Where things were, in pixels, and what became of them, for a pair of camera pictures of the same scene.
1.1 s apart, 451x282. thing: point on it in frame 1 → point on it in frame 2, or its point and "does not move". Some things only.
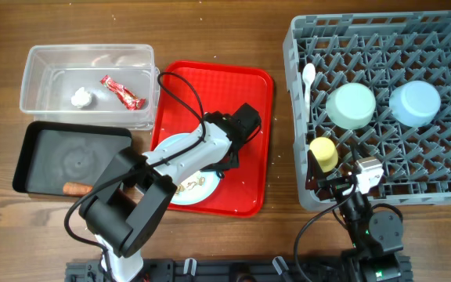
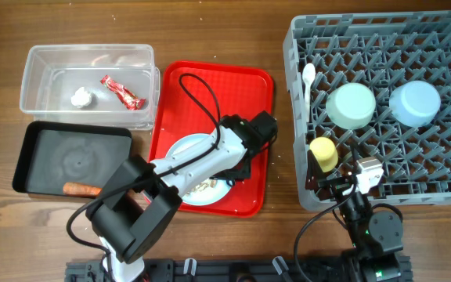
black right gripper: x=336 y=183 does not move
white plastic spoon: x=308 y=74 does not move
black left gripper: x=232 y=164 → x=244 y=174
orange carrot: x=77 y=189 does not move
